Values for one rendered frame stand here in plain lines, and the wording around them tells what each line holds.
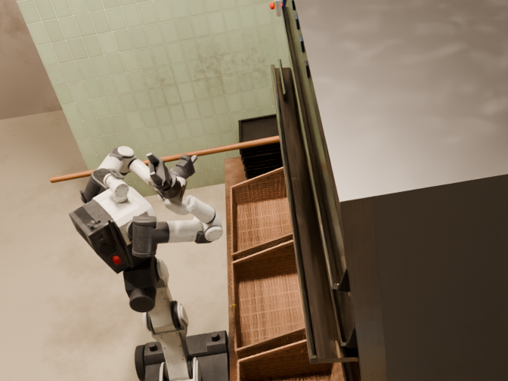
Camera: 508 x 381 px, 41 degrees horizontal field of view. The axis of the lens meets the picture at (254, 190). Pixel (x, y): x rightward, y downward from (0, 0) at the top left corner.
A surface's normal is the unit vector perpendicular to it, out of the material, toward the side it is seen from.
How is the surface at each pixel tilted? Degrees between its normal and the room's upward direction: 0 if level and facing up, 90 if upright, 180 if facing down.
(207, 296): 0
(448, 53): 0
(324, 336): 9
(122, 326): 0
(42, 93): 90
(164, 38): 90
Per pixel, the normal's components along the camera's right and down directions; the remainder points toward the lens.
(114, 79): 0.05, 0.64
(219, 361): -0.18, -0.75
